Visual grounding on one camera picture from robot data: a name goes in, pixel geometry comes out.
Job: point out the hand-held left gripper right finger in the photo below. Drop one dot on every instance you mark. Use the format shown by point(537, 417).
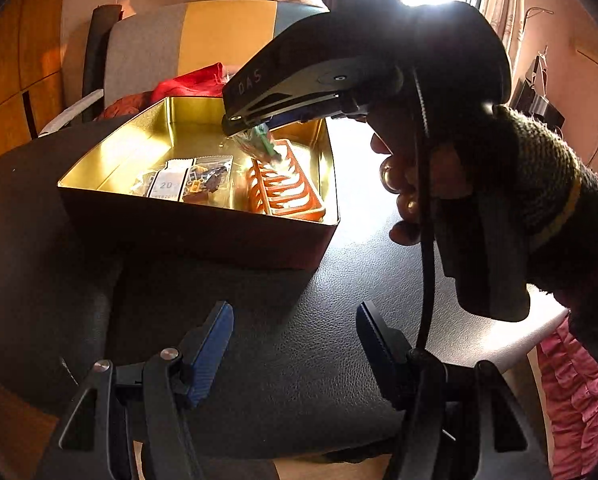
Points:
point(374, 340)

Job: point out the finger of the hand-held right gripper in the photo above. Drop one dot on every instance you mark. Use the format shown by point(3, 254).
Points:
point(259, 95)

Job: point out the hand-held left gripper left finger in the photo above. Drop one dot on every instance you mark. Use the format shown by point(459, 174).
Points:
point(211, 345)

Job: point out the clear bag with green item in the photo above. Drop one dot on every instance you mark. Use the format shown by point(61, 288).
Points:
point(259, 147)

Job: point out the gold tin box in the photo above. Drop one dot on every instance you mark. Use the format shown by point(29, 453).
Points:
point(194, 240)

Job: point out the person's right hand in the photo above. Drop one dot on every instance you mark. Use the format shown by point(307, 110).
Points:
point(404, 175)

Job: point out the red cloth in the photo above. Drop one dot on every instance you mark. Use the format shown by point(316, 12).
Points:
point(191, 85)

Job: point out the beige curtain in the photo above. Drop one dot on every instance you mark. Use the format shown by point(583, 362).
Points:
point(501, 5)

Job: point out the clear bag of small parts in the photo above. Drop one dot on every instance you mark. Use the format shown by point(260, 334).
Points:
point(210, 177)

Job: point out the orange plastic rack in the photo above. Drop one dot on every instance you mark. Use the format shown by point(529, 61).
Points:
point(284, 195)

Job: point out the grey and yellow chair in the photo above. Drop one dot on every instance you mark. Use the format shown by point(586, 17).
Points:
point(144, 50)

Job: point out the clear packet with white label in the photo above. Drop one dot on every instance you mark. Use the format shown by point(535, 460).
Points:
point(165, 182)

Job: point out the brown patterned cushion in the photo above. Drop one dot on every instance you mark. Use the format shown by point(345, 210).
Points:
point(124, 106)

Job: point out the white cloth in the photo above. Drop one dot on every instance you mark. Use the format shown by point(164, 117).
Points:
point(71, 112)

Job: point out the pink ruffled cloth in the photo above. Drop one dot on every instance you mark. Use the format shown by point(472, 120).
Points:
point(584, 400)

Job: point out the wooden cabinet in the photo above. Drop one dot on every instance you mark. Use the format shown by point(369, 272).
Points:
point(14, 75)

